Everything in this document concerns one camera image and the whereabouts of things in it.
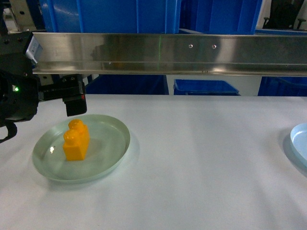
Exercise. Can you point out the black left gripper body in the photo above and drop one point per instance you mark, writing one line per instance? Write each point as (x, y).
(71, 89)

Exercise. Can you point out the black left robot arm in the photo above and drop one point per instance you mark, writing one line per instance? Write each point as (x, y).
(21, 90)

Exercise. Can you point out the orange yellow toy block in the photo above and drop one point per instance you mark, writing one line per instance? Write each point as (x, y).
(76, 140)

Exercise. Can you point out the pale green round plate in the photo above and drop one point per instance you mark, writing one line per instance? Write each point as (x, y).
(109, 141)

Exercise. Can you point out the pale blue round plate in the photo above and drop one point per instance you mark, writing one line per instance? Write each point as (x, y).
(298, 137)

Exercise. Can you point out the large blue crate on rail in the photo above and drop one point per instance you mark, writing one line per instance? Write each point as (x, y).
(226, 17)

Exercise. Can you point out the blue bin under rail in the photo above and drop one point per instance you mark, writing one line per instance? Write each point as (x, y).
(204, 87)

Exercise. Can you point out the stainless steel conveyor rail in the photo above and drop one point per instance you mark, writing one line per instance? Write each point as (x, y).
(179, 54)

